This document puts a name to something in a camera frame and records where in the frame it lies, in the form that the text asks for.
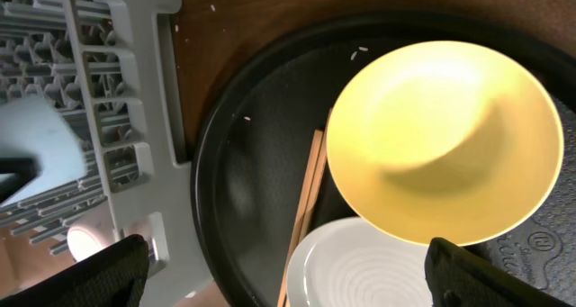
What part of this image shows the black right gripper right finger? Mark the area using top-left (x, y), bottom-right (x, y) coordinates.
top-left (425, 238), bottom-right (570, 307)

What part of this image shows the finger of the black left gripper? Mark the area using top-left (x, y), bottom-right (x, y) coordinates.
top-left (1, 158), bottom-right (40, 203)

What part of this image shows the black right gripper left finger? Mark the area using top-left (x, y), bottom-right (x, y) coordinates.
top-left (1, 235), bottom-right (149, 307)

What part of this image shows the blue plastic cup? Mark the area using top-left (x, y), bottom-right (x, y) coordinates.
top-left (1, 96), bottom-right (87, 206)

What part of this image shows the yellow bowl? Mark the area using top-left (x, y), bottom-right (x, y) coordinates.
top-left (326, 41), bottom-right (564, 246)

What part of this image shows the pink plastic cup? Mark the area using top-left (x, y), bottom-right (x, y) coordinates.
top-left (67, 203), bottom-right (155, 262)

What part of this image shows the grey dishwasher rack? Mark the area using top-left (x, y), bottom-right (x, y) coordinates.
top-left (1, 0), bottom-right (212, 306)

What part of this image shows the grey round plate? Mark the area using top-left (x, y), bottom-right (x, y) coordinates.
top-left (286, 217), bottom-right (433, 307)

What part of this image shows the wooden chopstick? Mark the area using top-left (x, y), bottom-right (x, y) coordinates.
top-left (284, 130), bottom-right (327, 307)
top-left (276, 130), bottom-right (323, 307)

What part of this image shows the black round tray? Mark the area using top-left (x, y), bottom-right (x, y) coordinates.
top-left (191, 11), bottom-right (575, 306)

